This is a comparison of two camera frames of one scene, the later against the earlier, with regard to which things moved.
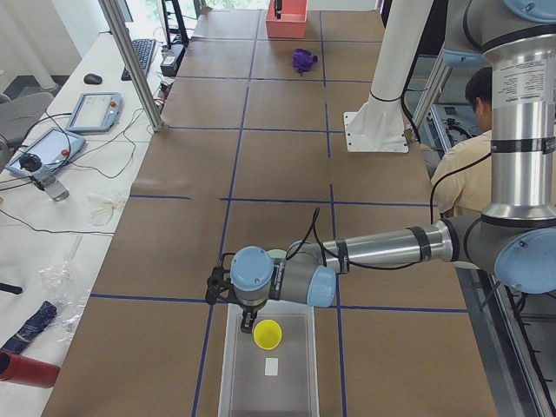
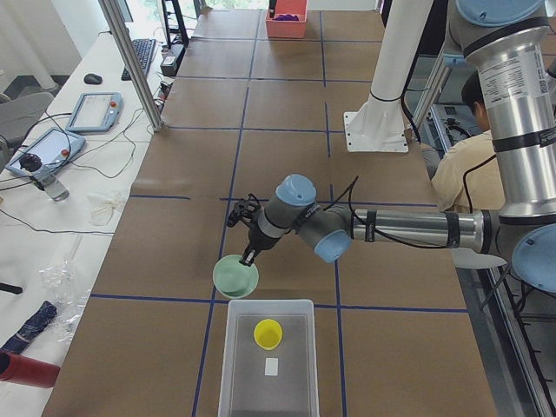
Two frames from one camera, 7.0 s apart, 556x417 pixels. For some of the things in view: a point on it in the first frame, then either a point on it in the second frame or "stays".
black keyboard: (144, 49) stays
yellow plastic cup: (268, 334) stays
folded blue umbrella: (32, 327) stays
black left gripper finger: (247, 329) → (249, 255)
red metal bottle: (17, 368) stays
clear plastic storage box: (279, 382) stays
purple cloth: (303, 60) → (286, 17)
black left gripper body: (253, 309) → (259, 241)
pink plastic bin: (293, 22) stays
